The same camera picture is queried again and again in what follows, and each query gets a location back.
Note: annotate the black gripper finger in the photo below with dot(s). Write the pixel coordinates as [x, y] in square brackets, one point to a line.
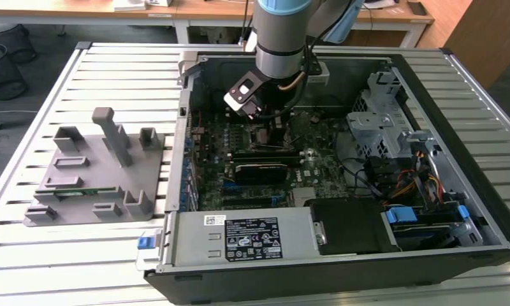
[279, 132]

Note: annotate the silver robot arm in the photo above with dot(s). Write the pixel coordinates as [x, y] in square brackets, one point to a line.
[280, 48]

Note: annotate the CPU socket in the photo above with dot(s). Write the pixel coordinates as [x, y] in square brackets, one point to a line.
[252, 140]

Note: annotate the black installed RAM stick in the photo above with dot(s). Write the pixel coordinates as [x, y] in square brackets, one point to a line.
[264, 155]
[265, 161]

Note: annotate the green motherboard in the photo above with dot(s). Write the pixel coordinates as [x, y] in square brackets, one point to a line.
[319, 159]

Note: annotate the black graphics card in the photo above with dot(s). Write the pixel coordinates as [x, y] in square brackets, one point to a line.
[259, 173]

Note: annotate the silver chipset heatsink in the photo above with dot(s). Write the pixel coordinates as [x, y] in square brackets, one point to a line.
[304, 196]

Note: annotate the silver drive cage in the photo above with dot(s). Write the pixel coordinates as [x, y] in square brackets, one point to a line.
[375, 127]

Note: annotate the grey power supply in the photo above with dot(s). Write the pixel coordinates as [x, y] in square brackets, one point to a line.
[196, 236]

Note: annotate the blue disk carrier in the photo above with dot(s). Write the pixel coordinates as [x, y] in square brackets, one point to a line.
[400, 215]
[464, 213]

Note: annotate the white box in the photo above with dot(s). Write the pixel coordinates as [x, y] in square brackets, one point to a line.
[159, 2]

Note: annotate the grey parts rack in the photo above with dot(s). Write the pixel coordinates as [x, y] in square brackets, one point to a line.
[105, 178]

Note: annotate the black phone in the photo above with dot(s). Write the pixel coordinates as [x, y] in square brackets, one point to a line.
[417, 8]

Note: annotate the white book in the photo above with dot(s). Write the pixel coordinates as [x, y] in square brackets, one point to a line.
[129, 5]

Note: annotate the black PC case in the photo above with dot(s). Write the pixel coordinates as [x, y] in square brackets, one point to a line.
[280, 280]

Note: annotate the blue case latch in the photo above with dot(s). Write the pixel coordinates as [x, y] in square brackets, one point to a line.
[147, 242]

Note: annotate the green RAM stick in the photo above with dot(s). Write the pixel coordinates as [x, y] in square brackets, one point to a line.
[89, 191]

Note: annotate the wooden cabinet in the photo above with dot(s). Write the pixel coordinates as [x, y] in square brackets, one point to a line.
[485, 32]

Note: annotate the wooden desk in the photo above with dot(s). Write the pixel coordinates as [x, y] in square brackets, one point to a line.
[68, 13]

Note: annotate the black mesh waste bin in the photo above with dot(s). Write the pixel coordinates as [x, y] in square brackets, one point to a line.
[19, 41]
[4, 73]

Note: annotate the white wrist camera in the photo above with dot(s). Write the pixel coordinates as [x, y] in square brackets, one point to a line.
[243, 95]

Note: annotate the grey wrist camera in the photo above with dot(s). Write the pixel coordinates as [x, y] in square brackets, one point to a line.
[320, 73]

